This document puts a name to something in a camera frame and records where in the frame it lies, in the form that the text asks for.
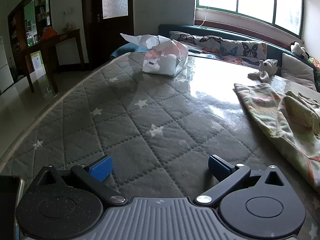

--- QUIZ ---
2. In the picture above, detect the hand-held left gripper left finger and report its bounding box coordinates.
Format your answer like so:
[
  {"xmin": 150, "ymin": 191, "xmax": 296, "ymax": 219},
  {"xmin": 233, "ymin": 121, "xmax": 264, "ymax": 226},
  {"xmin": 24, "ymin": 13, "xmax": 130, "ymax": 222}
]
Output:
[{"xmin": 34, "ymin": 155, "xmax": 128, "ymax": 205}]

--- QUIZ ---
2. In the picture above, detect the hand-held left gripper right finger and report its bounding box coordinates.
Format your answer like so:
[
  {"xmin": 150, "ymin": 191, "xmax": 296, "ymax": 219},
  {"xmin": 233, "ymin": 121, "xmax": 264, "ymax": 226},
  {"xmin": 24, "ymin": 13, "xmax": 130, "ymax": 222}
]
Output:
[{"xmin": 195, "ymin": 154, "xmax": 292, "ymax": 207}]

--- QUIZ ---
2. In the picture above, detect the floral patterned jacket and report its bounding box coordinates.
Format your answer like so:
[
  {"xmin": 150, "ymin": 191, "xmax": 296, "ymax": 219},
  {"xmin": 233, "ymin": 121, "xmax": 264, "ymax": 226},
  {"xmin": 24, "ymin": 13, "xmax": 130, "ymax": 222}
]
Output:
[{"xmin": 234, "ymin": 82, "xmax": 320, "ymax": 193}]

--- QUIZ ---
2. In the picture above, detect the black smartphone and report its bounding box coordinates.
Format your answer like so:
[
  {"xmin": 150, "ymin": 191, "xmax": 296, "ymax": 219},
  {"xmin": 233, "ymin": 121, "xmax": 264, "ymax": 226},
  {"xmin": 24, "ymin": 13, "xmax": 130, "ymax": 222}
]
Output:
[{"xmin": 0, "ymin": 176, "xmax": 25, "ymax": 240}]

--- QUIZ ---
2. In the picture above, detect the white plush toy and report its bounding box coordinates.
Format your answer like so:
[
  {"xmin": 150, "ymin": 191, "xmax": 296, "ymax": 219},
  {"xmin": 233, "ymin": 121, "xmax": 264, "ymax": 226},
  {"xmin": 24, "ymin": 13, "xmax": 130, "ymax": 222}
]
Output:
[{"xmin": 247, "ymin": 59, "xmax": 278, "ymax": 83}]

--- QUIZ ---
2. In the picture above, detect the white pink tissue pack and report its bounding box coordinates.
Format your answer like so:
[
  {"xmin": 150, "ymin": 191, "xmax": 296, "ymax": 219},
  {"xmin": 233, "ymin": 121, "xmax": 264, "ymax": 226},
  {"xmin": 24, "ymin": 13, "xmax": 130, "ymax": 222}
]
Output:
[{"xmin": 120, "ymin": 33, "xmax": 189, "ymax": 77}]

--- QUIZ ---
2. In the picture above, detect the butterfly print cushion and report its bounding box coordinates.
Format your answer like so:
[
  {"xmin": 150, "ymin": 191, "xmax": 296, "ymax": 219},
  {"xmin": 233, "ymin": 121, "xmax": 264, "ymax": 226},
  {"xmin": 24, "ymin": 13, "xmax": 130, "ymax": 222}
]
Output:
[
  {"xmin": 169, "ymin": 31, "xmax": 222, "ymax": 55},
  {"xmin": 220, "ymin": 39, "xmax": 267, "ymax": 64}
]

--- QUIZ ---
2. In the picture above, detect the grey cushion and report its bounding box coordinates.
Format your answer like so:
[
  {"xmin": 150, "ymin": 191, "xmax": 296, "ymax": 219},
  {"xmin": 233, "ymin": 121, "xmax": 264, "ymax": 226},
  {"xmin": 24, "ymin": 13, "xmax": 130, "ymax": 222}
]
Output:
[{"xmin": 280, "ymin": 52, "xmax": 317, "ymax": 92}]

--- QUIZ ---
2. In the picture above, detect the teal sofa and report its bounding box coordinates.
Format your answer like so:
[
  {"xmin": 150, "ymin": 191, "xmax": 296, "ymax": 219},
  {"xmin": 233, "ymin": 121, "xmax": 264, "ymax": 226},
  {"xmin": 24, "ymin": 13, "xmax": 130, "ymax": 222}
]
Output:
[{"xmin": 110, "ymin": 24, "xmax": 320, "ymax": 93}]

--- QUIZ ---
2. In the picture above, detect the dark wooden door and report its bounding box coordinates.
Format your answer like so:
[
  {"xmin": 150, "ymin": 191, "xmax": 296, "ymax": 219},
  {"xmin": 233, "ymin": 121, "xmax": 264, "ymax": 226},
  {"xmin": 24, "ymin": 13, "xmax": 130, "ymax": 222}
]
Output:
[{"xmin": 81, "ymin": 0, "xmax": 135, "ymax": 67}]

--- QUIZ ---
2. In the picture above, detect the white refrigerator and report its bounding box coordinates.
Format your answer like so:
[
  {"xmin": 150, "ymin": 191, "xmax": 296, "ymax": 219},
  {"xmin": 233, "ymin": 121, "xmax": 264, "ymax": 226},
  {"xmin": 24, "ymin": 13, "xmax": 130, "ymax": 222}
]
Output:
[{"xmin": 0, "ymin": 35, "xmax": 14, "ymax": 95}]

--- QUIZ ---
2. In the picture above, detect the dark wooden side table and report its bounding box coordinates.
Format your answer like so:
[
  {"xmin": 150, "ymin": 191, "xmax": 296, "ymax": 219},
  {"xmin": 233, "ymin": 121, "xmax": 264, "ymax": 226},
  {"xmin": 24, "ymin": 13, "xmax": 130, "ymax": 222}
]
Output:
[{"xmin": 19, "ymin": 29, "xmax": 85, "ymax": 93}]

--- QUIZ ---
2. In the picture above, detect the colourful plush toy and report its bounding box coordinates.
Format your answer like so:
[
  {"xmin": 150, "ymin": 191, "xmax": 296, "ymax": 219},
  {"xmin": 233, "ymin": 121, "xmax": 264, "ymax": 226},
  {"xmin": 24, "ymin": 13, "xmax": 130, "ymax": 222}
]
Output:
[{"xmin": 309, "ymin": 56, "xmax": 320, "ymax": 72}]

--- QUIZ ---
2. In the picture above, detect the panda plush toy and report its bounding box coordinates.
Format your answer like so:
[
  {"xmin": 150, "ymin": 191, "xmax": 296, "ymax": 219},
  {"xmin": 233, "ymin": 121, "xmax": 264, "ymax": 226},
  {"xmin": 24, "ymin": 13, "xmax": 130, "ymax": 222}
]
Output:
[{"xmin": 290, "ymin": 41, "xmax": 310, "ymax": 61}]

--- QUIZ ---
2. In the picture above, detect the beige table ornament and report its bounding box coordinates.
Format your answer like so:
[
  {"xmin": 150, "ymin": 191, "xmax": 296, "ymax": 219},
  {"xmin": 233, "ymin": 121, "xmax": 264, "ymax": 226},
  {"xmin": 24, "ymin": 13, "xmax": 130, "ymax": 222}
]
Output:
[{"xmin": 62, "ymin": 22, "xmax": 77, "ymax": 33}]

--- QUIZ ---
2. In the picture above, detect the orange object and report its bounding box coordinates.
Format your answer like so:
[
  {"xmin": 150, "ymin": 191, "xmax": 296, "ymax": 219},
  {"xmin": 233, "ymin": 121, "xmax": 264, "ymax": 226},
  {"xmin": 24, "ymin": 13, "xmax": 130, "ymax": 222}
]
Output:
[{"xmin": 41, "ymin": 26, "xmax": 58, "ymax": 40}]

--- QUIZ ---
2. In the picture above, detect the dark wooden display cabinet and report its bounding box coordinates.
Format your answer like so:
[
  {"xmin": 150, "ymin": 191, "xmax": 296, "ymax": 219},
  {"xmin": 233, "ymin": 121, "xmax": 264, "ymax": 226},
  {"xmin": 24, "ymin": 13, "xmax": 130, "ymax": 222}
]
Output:
[{"xmin": 7, "ymin": 0, "xmax": 53, "ymax": 80}]

